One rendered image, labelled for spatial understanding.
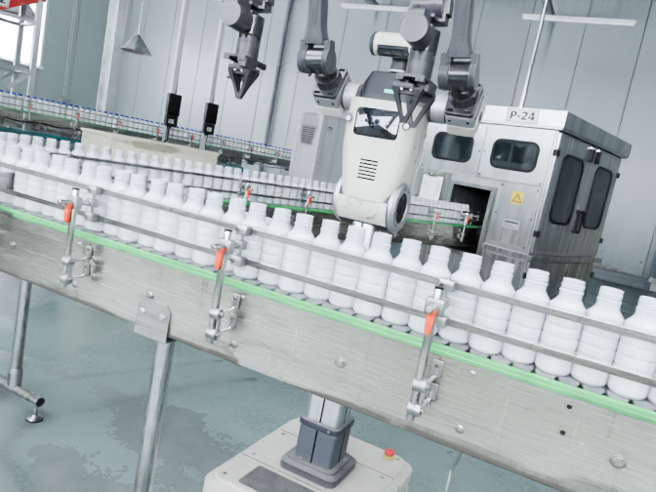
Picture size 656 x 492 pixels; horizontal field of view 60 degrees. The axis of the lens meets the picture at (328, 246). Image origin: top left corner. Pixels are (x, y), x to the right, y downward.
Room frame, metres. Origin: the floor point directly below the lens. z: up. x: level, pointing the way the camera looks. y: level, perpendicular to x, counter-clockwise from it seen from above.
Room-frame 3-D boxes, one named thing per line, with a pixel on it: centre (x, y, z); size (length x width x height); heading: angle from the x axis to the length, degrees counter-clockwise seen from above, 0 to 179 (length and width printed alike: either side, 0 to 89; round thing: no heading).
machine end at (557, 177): (5.38, -1.63, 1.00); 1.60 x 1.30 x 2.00; 137
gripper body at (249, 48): (1.46, 0.29, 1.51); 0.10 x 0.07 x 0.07; 155
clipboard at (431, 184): (5.09, -0.80, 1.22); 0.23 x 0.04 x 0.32; 47
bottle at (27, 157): (1.57, 0.86, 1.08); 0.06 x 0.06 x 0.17
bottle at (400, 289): (1.10, -0.16, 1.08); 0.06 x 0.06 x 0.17
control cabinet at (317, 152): (7.61, 0.26, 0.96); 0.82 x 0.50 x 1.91; 137
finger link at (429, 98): (1.28, -0.13, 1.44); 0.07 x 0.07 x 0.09; 65
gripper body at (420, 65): (1.27, -0.12, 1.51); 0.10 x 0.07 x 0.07; 155
